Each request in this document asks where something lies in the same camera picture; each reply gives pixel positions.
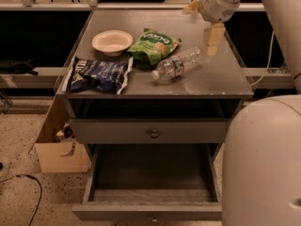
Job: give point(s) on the black object on ledge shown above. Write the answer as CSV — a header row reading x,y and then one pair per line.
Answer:
x,y
9,66

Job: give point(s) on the clear plastic water bottle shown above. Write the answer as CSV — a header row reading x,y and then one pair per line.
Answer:
x,y
176,65

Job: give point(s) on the closed grey upper drawer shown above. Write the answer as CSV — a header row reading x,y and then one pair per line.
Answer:
x,y
92,131

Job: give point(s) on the white paper bowl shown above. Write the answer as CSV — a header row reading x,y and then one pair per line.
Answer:
x,y
112,42

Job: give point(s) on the grey wooden drawer cabinet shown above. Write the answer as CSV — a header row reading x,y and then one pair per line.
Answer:
x,y
210,92

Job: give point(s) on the green snack bag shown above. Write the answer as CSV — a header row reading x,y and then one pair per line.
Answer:
x,y
153,46

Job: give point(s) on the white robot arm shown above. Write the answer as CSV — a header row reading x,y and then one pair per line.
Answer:
x,y
261,178

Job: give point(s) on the blue chip bag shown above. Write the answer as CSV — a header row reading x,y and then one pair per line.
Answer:
x,y
101,74

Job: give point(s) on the cardboard box with items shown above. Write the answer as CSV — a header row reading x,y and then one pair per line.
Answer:
x,y
56,152

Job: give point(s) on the open grey lower drawer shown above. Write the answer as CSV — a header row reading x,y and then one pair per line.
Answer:
x,y
151,182

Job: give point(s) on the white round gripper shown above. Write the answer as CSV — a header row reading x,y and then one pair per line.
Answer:
x,y
213,8

